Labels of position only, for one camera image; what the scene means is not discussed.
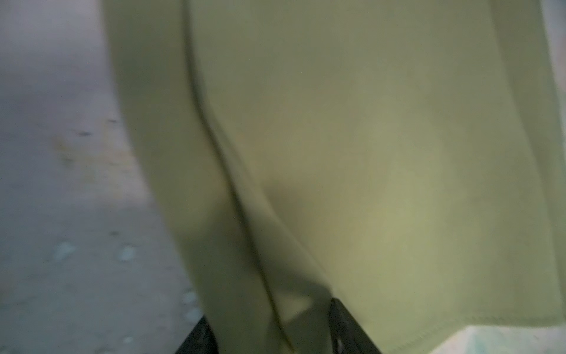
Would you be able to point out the olive green skirt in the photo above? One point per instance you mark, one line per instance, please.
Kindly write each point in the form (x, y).
(404, 157)

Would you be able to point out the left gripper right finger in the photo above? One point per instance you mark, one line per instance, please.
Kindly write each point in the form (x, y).
(347, 335)

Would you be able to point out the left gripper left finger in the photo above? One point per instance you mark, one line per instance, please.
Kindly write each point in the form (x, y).
(201, 340)

